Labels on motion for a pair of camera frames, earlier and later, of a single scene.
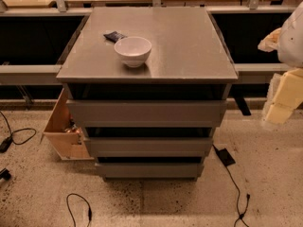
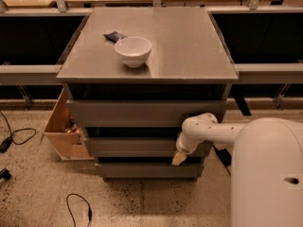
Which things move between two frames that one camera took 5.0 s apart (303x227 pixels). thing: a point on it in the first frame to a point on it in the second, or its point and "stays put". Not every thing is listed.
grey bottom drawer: [150, 170] stays put
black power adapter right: [225, 157] stays put
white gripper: [292, 43] to [184, 147]
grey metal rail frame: [50, 74] stays put
